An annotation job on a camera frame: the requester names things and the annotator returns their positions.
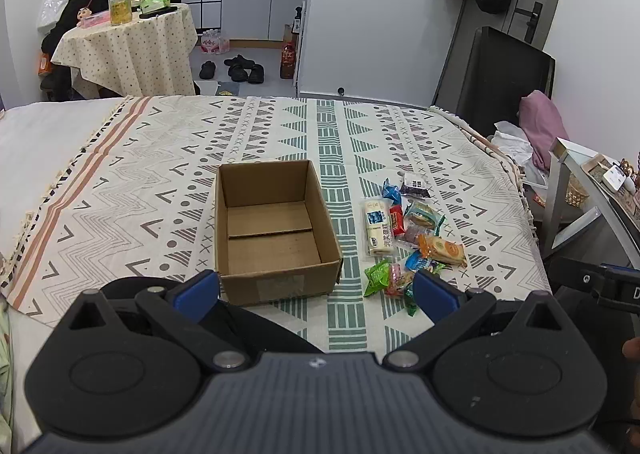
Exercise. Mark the pink white plastic bag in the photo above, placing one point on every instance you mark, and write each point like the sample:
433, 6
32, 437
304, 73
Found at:
213, 41

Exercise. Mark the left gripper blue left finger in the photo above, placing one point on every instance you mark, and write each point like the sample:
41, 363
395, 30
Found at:
193, 299

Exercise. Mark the green trimmed cake pack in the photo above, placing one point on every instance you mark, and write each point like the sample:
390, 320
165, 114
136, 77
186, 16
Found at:
424, 218

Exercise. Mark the brown cardboard box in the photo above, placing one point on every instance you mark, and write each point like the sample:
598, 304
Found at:
274, 237

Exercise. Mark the pink cloth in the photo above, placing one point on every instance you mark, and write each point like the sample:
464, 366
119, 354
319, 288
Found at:
542, 123

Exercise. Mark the dark green snack pack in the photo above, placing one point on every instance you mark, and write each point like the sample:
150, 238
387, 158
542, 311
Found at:
410, 302

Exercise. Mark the white long cracker pack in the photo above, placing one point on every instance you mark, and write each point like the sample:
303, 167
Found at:
378, 227

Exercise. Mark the black chair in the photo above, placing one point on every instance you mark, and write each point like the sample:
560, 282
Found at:
488, 86

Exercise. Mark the round table with dotted cloth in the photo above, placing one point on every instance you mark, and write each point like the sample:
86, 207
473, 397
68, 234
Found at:
145, 57

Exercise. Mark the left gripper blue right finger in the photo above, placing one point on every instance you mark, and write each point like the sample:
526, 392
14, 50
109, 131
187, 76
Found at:
436, 298

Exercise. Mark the small blue snack pack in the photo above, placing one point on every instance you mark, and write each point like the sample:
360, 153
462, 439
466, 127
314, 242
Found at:
416, 261

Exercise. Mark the purple clear snack pack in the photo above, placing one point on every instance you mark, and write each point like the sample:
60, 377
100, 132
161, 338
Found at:
412, 233

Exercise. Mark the blue candy wrapper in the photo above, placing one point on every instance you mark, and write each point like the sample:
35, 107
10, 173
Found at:
392, 193

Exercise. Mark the bright green snack pack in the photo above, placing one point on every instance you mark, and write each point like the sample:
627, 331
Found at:
378, 277

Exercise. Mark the green purple candy pack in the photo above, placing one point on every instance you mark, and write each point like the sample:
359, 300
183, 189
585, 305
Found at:
437, 267

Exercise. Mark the orange biscuit pack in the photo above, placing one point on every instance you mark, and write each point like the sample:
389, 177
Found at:
443, 251

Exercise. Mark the red snack bar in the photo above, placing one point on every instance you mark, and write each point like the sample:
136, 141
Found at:
397, 221

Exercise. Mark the person's hand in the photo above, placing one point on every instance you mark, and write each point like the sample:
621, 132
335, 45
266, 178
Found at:
631, 349

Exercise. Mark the clear colourful candy pack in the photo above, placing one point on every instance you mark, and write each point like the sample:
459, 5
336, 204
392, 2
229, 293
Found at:
398, 281

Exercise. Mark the black shoes pile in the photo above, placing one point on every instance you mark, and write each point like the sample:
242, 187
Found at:
240, 69

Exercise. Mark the black white snack pack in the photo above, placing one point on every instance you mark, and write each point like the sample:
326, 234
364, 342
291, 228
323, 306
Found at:
413, 185

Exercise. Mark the white kitchen cabinet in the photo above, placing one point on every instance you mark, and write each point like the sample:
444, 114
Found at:
257, 19

